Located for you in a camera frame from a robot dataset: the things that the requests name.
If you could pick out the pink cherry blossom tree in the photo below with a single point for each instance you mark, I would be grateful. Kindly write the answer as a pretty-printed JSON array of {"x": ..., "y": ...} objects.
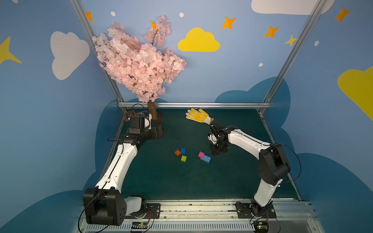
[{"x": 141, "y": 68}]

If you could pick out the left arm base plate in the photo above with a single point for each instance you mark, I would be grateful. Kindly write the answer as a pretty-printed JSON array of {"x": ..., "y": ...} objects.
[{"x": 152, "y": 209}]

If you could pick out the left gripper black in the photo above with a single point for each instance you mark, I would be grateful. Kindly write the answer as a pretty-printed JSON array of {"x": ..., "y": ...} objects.
[{"x": 157, "y": 132}]

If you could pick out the electronics board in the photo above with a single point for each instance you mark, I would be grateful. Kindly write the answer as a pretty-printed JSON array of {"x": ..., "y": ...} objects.
[
  {"x": 261, "y": 227},
  {"x": 139, "y": 227}
]

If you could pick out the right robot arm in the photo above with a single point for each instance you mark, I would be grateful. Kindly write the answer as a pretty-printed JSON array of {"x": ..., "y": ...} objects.
[{"x": 272, "y": 160}]

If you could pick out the yellow dotted work glove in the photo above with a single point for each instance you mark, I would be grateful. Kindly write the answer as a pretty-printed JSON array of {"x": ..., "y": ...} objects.
[{"x": 199, "y": 116}]

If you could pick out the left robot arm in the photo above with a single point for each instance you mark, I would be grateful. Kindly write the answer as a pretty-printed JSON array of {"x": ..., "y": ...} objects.
[{"x": 104, "y": 204}]

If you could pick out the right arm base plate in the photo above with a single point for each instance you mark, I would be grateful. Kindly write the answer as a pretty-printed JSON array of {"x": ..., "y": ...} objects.
[{"x": 244, "y": 210}]

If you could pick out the right aluminium frame post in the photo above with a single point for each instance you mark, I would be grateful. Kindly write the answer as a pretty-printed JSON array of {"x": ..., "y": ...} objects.
[{"x": 302, "y": 37}]

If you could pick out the aluminium front rail assembly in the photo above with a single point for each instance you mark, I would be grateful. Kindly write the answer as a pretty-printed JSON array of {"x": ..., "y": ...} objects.
[{"x": 216, "y": 216}]

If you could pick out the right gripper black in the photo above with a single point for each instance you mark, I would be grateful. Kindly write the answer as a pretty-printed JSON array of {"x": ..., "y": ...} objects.
[{"x": 218, "y": 147}]

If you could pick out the brown slotted plastic scoop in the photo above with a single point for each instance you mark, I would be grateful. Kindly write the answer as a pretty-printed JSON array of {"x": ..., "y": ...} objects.
[{"x": 133, "y": 113}]

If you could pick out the left electronics board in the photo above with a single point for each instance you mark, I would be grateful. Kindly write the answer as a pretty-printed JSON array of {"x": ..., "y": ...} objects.
[{"x": 139, "y": 227}]

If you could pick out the light blue long lego brick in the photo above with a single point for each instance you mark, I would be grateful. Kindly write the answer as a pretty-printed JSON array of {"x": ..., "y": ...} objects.
[{"x": 206, "y": 158}]

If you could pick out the right electronics board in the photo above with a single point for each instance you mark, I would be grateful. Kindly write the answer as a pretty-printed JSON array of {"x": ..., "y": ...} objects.
[{"x": 261, "y": 227}]

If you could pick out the pink lego brick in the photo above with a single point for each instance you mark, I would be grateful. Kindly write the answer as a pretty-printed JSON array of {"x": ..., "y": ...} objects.
[{"x": 201, "y": 154}]

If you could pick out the dark square tree base plate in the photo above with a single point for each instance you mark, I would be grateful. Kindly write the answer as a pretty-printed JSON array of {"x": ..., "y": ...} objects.
[{"x": 157, "y": 120}]

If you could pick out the aluminium back frame rail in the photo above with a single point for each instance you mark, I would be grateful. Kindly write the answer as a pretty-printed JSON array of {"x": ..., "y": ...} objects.
[{"x": 213, "y": 105}]

